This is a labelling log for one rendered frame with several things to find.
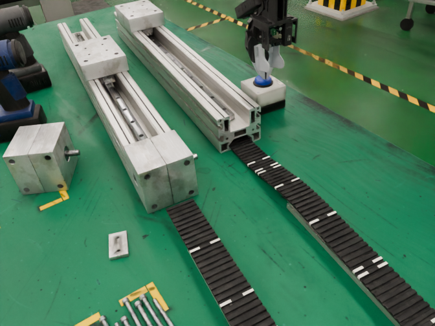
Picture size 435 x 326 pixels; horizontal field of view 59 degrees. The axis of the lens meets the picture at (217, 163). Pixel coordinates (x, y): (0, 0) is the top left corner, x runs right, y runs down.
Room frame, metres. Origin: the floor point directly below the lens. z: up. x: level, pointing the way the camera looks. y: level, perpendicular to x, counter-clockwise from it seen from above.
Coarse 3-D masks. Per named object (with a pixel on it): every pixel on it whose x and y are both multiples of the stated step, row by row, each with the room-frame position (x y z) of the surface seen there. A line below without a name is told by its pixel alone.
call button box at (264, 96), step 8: (248, 80) 0.84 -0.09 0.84; (272, 80) 0.83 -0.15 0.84; (248, 88) 0.81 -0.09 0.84; (256, 88) 0.80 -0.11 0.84; (264, 88) 0.80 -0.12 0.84; (272, 88) 0.80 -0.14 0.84; (280, 88) 0.80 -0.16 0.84; (256, 96) 0.78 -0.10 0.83; (264, 96) 0.78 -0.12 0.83; (272, 96) 0.79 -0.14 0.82; (280, 96) 0.80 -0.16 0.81; (264, 104) 0.78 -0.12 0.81; (272, 104) 0.79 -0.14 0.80; (280, 104) 0.80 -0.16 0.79; (264, 112) 0.78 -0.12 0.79
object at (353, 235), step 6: (348, 228) 0.39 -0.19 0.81; (336, 234) 0.38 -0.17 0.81; (342, 234) 0.37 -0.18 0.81; (348, 234) 0.38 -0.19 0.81; (354, 234) 0.37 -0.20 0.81; (324, 240) 0.37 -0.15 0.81; (330, 240) 0.37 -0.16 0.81; (336, 240) 0.37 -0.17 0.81; (342, 240) 0.36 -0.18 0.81; (348, 240) 0.36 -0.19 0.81; (330, 246) 0.36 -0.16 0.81; (336, 246) 0.35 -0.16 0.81
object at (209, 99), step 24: (120, 24) 1.31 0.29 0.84; (144, 48) 1.07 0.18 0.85; (168, 48) 1.10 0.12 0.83; (168, 72) 0.89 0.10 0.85; (192, 72) 0.94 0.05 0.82; (216, 72) 0.85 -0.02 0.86; (192, 96) 0.76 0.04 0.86; (216, 96) 0.80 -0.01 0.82; (240, 96) 0.73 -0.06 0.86; (192, 120) 0.77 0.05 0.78; (216, 120) 0.65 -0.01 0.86; (240, 120) 0.69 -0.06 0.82; (216, 144) 0.66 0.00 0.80
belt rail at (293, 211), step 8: (288, 208) 0.47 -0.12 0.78; (296, 216) 0.44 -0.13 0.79; (304, 224) 0.42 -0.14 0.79; (312, 232) 0.41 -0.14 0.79; (320, 240) 0.39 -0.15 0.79; (328, 248) 0.37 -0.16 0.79; (336, 256) 0.35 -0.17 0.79; (344, 264) 0.34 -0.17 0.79; (352, 272) 0.32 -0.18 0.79; (368, 296) 0.29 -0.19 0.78; (376, 304) 0.28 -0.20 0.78; (384, 312) 0.26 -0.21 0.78; (392, 320) 0.25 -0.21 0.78
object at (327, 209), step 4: (324, 204) 0.44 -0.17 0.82; (328, 204) 0.44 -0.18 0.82; (316, 208) 0.43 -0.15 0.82; (320, 208) 0.43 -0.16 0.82; (324, 208) 0.43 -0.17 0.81; (328, 208) 0.43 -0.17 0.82; (332, 208) 0.43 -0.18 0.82; (304, 212) 0.42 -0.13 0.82; (308, 212) 0.42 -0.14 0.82; (312, 212) 0.42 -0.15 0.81; (316, 212) 0.42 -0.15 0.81; (320, 212) 0.42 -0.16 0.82; (324, 212) 0.42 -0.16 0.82; (328, 212) 0.42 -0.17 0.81; (304, 216) 0.42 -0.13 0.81; (308, 216) 0.42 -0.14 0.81; (312, 216) 0.41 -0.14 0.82; (316, 216) 0.41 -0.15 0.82; (320, 216) 0.42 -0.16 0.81; (308, 220) 0.41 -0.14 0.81
